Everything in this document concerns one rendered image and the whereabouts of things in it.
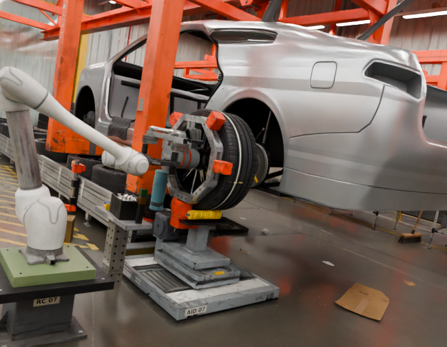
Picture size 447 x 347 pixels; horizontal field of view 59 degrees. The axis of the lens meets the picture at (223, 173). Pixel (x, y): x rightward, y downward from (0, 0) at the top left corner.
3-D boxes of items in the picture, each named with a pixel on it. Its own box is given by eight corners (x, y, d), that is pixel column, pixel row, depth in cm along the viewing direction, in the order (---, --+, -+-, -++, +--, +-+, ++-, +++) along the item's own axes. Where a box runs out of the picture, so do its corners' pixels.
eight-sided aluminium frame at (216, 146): (213, 211, 236) (229, 120, 230) (204, 211, 231) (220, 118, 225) (164, 190, 276) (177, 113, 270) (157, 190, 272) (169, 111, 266)
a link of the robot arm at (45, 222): (31, 251, 171) (36, 202, 168) (21, 238, 185) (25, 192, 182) (69, 248, 182) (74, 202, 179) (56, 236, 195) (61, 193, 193)
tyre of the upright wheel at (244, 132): (214, 228, 273) (274, 171, 235) (186, 229, 258) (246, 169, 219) (184, 153, 305) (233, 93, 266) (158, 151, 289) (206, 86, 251)
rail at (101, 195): (141, 236, 297) (146, 208, 295) (130, 237, 291) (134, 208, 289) (43, 173, 481) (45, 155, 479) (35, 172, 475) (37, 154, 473)
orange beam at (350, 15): (378, 19, 453) (381, 8, 452) (374, 16, 447) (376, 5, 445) (267, 30, 585) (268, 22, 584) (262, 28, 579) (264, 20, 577)
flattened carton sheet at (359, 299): (391, 299, 305) (392, 294, 304) (379, 322, 258) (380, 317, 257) (352, 285, 320) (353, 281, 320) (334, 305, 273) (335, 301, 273)
